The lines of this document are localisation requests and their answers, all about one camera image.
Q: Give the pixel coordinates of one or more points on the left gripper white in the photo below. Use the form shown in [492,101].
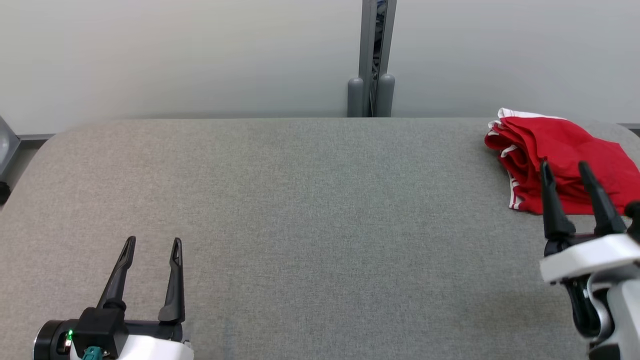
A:
[150,347]

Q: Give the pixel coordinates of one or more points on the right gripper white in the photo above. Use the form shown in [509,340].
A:
[585,257]

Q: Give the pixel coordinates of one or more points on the red Bulls basketball jersey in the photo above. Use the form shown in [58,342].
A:
[530,197]

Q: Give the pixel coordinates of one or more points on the red shorts with white band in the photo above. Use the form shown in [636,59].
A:
[560,140]

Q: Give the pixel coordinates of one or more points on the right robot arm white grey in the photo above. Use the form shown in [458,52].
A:
[625,315]

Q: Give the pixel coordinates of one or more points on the grey fabric sofa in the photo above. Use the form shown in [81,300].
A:
[300,210]

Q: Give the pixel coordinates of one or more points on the grey cylinder partition foot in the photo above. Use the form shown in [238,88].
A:
[386,95]
[355,97]

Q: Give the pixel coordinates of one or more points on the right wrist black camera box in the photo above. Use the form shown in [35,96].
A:
[634,215]

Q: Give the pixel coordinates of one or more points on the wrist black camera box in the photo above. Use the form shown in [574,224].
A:
[100,325]
[634,215]

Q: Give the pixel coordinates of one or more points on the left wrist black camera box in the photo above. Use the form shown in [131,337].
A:
[100,325]

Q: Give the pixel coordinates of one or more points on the grey metal partition post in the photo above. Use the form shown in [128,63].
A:
[389,40]
[367,40]

